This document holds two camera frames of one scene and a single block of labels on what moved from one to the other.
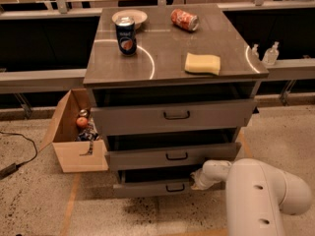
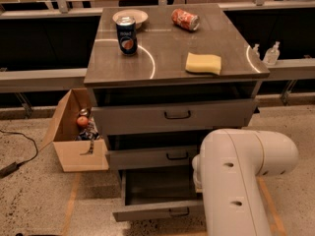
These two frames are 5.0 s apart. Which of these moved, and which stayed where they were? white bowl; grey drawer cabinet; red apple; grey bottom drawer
Moved: grey bottom drawer
Stayed: red apple; grey drawer cabinet; white bowl
